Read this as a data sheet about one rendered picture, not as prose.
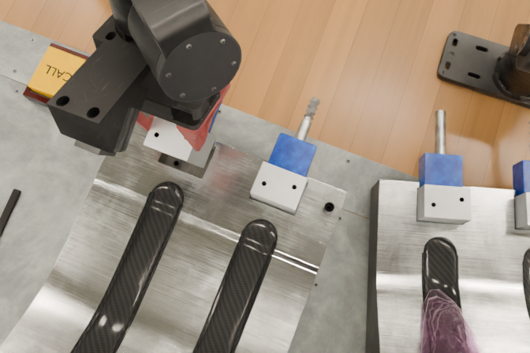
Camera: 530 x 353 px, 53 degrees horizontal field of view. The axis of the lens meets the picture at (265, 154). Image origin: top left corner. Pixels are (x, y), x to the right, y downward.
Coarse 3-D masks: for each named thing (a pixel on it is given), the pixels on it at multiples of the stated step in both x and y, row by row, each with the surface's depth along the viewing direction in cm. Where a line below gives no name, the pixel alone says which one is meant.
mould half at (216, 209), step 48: (96, 192) 58; (144, 192) 57; (192, 192) 57; (240, 192) 57; (336, 192) 57; (96, 240) 57; (192, 240) 56; (288, 240) 56; (48, 288) 55; (96, 288) 55; (192, 288) 55; (288, 288) 55; (48, 336) 52; (144, 336) 54; (192, 336) 54; (288, 336) 54
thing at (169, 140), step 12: (156, 120) 53; (156, 132) 53; (168, 132) 52; (180, 132) 52; (144, 144) 53; (156, 144) 52; (168, 144) 52; (180, 144) 52; (204, 144) 54; (180, 156) 52; (192, 156) 52; (204, 156) 55
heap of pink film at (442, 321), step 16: (432, 304) 55; (448, 304) 56; (432, 320) 53; (448, 320) 53; (464, 320) 54; (432, 336) 53; (448, 336) 52; (464, 336) 52; (432, 352) 51; (448, 352) 51; (464, 352) 51; (480, 352) 52
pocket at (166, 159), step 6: (162, 156) 59; (168, 156) 61; (210, 156) 61; (162, 162) 60; (168, 162) 61; (174, 162) 61; (180, 162) 61; (186, 162) 61; (174, 168) 61; (180, 168) 61; (186, 168) 61; (192, 168) 61; (198, 168) 61; (204, 168) 61; (192, 174) 60; (198, 174) 60
